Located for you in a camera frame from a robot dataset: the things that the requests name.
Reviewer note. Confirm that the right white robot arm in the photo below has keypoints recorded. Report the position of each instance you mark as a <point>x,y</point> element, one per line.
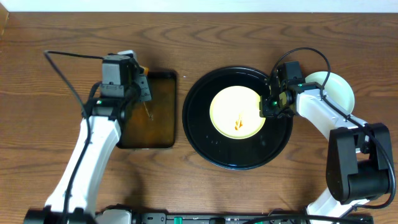
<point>359,165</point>

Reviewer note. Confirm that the yellow plate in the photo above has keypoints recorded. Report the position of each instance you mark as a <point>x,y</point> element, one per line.
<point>234,112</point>

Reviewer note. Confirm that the round black tray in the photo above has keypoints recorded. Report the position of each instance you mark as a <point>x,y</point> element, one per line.
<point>235,154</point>

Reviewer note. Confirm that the light green plate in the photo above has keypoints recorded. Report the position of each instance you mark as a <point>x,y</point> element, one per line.
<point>336,87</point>

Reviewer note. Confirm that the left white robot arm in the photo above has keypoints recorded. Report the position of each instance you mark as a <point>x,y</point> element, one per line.
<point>104,116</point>

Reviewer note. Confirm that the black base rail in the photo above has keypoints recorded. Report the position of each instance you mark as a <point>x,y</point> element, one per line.
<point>124,214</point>

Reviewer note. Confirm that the orange green sponge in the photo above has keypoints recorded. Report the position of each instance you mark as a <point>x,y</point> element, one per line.
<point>144,71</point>

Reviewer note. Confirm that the rectangular black water tray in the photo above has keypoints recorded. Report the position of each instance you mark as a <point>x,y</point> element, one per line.
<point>152,124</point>

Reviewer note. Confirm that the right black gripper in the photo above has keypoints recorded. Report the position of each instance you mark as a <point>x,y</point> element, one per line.
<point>265,112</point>

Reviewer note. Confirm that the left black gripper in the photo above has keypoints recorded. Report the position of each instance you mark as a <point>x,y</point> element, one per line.
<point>143,88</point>

